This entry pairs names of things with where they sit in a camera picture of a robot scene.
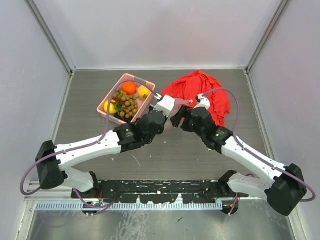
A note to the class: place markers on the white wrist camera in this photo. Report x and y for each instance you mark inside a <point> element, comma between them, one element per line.
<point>165,104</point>
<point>202,102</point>

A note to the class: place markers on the clear zip top bag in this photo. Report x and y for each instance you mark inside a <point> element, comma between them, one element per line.
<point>177,105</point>

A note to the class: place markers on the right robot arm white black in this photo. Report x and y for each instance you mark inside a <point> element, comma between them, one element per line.
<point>278,184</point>

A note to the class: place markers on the pink plastic basket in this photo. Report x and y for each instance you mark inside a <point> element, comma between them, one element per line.
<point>142,104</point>

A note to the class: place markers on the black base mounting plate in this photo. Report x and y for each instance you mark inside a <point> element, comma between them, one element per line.
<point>159,191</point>

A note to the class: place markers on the white slotted cable duct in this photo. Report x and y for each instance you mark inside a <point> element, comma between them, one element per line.
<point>176,206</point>

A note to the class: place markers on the dark grape bunch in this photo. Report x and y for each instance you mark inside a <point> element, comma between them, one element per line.
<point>122,119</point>

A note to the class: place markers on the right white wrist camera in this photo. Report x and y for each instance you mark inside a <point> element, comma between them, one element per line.
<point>202,102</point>

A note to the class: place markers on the orange tangerine fruit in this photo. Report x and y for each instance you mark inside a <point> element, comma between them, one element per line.
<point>129,87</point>

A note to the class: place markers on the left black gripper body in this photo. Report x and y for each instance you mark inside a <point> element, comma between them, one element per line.
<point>149,140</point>

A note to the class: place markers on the brown longan bunch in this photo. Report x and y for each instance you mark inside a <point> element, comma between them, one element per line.
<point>126,104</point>

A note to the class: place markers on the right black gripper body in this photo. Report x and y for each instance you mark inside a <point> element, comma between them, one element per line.
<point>188,124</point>

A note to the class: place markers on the yellow orange peach fruit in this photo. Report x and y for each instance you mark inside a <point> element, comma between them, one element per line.
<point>143,92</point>

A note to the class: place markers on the red cloth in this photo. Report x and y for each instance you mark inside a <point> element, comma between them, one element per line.
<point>199,82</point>

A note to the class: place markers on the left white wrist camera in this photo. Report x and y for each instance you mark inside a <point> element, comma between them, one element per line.
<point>165,104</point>

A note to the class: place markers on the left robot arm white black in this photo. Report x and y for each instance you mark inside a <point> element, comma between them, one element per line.
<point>55,163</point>

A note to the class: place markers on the yellow lemon fruit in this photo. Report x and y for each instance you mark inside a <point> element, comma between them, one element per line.
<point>111,108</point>

